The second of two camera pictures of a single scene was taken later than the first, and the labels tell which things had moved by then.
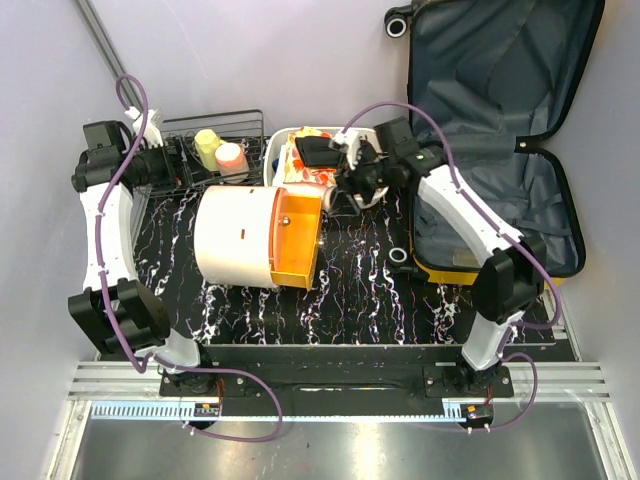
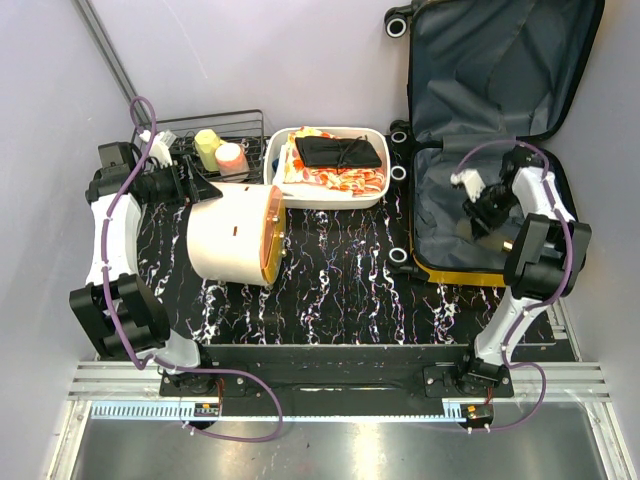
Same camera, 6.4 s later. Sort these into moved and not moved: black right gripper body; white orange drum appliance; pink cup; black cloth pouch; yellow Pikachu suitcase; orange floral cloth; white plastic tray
Moved: black right gripper body; white orange drum appliance; white plastic tray
Not moved: yellow Pikachu suitcase; black cloth pouch; orange floral cloth; pink cup
